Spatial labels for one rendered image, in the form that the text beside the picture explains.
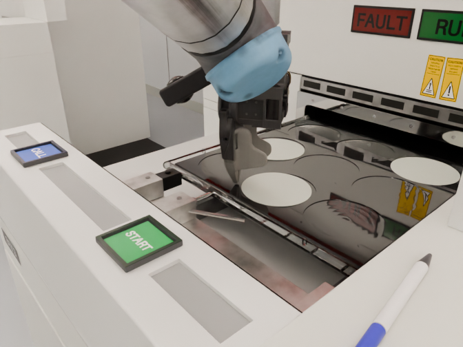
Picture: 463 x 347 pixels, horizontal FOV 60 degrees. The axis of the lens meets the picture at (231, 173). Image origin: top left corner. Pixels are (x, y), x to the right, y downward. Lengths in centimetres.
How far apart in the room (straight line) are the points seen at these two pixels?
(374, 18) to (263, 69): 50
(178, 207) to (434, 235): 29
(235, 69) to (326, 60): 57
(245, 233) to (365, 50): 42
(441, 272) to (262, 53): 22
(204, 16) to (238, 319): 21
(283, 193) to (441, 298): 29
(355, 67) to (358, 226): 41
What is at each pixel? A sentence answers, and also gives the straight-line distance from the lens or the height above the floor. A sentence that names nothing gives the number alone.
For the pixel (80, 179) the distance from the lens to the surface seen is 51.
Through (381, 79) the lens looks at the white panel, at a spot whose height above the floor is 100.
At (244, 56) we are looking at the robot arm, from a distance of 33.
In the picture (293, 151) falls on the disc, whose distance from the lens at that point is 70.
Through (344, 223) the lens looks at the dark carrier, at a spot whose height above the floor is 90.
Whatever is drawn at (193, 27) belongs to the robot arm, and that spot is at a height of 114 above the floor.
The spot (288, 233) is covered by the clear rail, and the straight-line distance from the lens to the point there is 48.
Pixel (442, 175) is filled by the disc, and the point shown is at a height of 90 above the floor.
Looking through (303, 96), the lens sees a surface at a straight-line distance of 92.
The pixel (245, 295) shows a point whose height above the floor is 96.
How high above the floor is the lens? 118
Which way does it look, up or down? 26 degrees down
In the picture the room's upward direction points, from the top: straight up
